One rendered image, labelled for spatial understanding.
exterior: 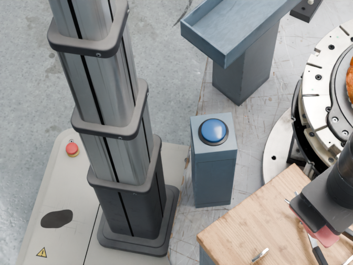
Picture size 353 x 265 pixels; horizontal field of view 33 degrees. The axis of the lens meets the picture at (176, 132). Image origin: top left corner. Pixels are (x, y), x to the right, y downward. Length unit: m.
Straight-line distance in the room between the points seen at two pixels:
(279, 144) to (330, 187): 0.55
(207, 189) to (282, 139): 0.22
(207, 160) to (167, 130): 1.17
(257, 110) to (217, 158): 0.33
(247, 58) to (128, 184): 0.41
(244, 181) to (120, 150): 0.26
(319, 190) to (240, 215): 0.21
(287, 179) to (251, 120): 0.38
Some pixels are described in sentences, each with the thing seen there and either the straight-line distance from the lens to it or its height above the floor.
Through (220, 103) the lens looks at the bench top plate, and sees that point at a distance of 1.30.
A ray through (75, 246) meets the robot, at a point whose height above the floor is 0.26.
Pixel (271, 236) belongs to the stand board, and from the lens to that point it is 0.89.
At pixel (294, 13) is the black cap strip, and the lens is 1.44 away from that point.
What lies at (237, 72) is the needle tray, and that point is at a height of 0.90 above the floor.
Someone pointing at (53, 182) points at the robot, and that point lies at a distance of 1.83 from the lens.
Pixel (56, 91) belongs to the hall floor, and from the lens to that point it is 2.29.
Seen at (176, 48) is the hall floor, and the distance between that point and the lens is 2.34.
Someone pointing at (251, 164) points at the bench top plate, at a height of 0.78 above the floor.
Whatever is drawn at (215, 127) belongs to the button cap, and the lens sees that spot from 0.97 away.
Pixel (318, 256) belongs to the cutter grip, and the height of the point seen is 1.09.
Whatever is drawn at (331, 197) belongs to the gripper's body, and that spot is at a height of 1.26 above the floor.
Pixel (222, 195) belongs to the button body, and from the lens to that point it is 1.15.
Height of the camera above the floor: 1.91
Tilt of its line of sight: 63 degrees down
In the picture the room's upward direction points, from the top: 4 degrees counter-clockwise
